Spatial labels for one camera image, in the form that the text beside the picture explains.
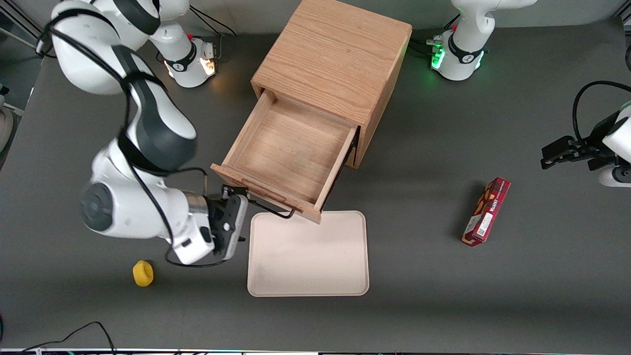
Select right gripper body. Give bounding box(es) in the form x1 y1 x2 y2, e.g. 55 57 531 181
207 194 249 260

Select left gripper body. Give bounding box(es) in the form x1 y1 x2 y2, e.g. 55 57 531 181
588 101 631 166

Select black metal drawer handle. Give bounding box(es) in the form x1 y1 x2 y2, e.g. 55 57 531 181
222 185 296 220

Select wooden drawer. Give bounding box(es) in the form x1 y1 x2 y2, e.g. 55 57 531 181
210 89 358 225

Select wooden drawer cabinet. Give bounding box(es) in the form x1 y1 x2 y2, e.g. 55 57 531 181
250 0 414 170

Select beige rectangular tray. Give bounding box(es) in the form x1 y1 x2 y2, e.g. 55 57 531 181
247 211 370 297

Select red snack box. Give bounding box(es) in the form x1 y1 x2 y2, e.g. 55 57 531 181
461 177 511 247

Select yellow sponge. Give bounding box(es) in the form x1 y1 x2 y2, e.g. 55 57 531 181
133 260 154 287

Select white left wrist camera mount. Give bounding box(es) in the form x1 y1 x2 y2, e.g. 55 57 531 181
598 164 631 188

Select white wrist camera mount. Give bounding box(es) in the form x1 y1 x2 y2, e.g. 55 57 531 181
598 164 631 188
172 224 216 265

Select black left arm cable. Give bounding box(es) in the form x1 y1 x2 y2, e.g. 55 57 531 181
572 81 631 144

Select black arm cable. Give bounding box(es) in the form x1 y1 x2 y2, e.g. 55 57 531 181
572 81 631 144
37 10 230 268

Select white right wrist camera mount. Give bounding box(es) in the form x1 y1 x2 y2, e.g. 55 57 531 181
172 224 216 265

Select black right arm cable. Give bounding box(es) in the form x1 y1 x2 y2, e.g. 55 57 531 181
37 10 230 268

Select black right base cables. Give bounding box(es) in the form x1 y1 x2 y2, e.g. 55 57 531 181
189 6 237 38

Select black base cables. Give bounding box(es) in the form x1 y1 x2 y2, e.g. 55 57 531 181
189 6 237 38
408 14 460 56

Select black cable at table edge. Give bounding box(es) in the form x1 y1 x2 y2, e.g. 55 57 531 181
20 321 117 355

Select black left base cables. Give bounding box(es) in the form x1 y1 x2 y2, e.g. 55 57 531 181
408 14 460 56

